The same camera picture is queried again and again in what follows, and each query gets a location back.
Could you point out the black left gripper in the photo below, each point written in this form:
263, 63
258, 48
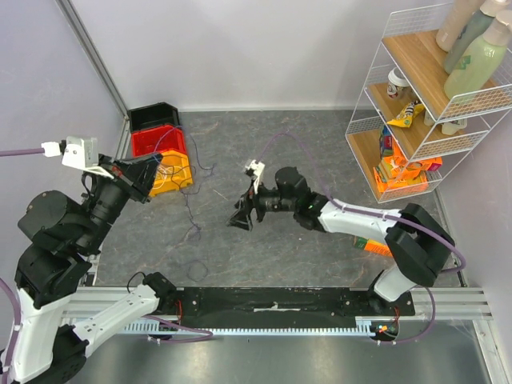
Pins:
138, 172

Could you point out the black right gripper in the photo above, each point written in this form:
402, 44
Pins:
254, 206

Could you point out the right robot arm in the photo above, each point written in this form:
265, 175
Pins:
418, 245

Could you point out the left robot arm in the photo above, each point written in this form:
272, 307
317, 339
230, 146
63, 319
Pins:
63, 234

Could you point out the red plastic bin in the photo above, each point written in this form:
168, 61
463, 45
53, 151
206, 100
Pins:
158, 139

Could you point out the yellow plastic bin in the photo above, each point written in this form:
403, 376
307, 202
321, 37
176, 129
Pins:
174, 173

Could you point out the black plastic bin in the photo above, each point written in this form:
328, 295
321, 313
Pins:
147, 117

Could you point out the green orange box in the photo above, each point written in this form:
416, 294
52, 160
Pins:
372, 246

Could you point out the orange snack boxes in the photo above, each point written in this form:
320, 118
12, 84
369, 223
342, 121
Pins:
397, 171

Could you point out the colourful small carton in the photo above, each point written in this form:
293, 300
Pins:
386, 142

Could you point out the yellow snack bag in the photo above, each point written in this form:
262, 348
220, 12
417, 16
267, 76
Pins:
408, 113

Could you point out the paper coffee cup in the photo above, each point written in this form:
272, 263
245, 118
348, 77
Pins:
397, 85

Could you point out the small white bottle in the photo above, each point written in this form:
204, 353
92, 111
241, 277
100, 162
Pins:
447, 128

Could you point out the green lotion bottle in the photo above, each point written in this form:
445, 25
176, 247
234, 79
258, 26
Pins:
480, 60

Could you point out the beige bottle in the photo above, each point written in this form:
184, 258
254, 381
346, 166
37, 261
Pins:
458, 16

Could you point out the grey green bottle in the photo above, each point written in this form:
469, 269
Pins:
477, 25

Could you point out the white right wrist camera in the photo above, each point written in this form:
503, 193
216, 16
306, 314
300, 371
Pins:
255, 170

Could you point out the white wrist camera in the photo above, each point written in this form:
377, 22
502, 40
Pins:
78, 153
255, 170

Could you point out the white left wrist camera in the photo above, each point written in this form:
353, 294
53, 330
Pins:
78, 153

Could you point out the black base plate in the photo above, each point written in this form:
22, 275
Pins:
278, 306

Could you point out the white wire shelf rack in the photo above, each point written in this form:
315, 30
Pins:
408, 42

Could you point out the slotted cable duct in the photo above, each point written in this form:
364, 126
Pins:
146, 326

